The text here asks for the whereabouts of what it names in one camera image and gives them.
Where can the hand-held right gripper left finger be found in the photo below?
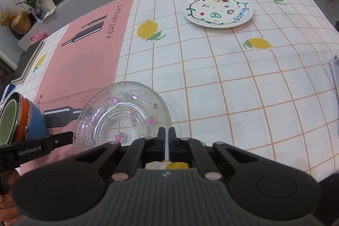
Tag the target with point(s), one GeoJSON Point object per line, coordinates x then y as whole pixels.
{"type": "Point", "coordinates": [161, 141]}

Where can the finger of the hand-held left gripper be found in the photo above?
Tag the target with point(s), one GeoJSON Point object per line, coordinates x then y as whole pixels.
{"type": "Point", "coordinates": [62, 140]}

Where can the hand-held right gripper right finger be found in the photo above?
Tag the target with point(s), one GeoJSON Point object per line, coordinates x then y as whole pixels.
{"type": "Point", "coordinates": [171, 146]}

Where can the blue bowl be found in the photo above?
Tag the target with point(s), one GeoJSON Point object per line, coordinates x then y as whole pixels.
{"type": "Point", "coordinates": [37, 120]}

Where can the clear glass plate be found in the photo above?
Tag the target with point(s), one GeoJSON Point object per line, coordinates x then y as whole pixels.
{"type": "Point", "coordinates": [111, 114]}

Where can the person's left hand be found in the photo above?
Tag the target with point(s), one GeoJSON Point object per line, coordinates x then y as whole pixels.
{"type": "Point", "coordinates": [10, 206]}

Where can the blue and white item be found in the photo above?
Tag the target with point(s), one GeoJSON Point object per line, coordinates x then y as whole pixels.
{"type": "Point", "coordinates": [5, 93]}

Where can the checked lemon-print tablecloth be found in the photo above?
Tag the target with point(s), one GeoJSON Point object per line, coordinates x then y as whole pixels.
{"type": "Point", "coordinates": [225, 83]}

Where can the pink box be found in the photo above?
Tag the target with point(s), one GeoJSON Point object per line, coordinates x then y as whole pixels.
{"type": "Point", "coordinates": [38, 37]}

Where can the gold round vase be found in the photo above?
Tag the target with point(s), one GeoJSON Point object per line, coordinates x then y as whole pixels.
{"type": "Point", "coordinates": [21, 22]}

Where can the blue glass vase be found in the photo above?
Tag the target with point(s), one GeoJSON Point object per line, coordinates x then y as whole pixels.
{"type": "Point", "coordinates": [39, 13]}

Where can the white fruit-print plate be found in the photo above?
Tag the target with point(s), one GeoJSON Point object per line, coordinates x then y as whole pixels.
{"type": "Point", "coordinates": [206, 20]}

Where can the dried yellow flowers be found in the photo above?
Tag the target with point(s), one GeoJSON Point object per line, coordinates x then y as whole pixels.
{"type": "Point", "coordinates": [5, 16]}

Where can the white printed canister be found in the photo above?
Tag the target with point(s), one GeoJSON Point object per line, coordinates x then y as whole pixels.
{"type": "Point", "coordinates": [45, 1]}

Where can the black object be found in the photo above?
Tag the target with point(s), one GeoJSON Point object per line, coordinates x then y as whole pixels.
{"type": "Point", "coordinates": [337, 25]}

